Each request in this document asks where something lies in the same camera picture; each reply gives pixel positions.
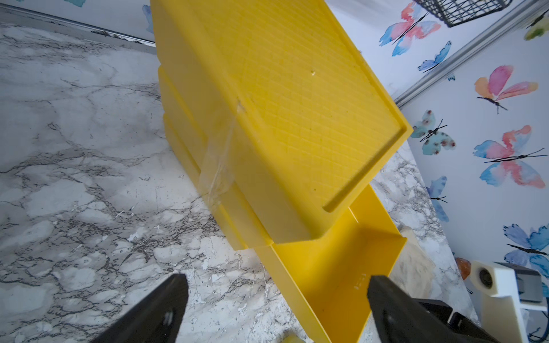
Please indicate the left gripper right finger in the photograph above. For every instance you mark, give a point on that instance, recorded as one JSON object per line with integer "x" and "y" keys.
{"x": 401, "y": 318}

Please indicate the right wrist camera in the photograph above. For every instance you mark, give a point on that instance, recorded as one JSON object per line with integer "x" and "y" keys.
{"x": 507, "y": 294}

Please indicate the yellow drawer cabinet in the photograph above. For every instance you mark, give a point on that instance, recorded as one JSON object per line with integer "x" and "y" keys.
{"x": 281, "y": 126}

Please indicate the black wire wall basket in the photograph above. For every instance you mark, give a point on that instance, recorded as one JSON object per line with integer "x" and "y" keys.
{"x": 457, "y": 12}

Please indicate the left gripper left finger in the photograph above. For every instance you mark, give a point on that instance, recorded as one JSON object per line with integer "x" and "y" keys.
{"x": 157, "y": 318}

